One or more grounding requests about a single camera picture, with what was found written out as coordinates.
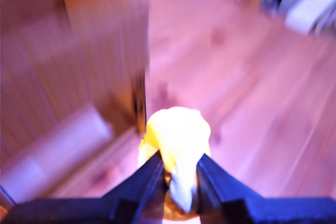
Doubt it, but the orange and white footbag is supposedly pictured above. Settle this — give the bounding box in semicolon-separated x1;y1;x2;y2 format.
137;106;212;214

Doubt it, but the cardboard dice tower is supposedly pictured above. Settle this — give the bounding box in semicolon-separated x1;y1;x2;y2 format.
0;0;151;204

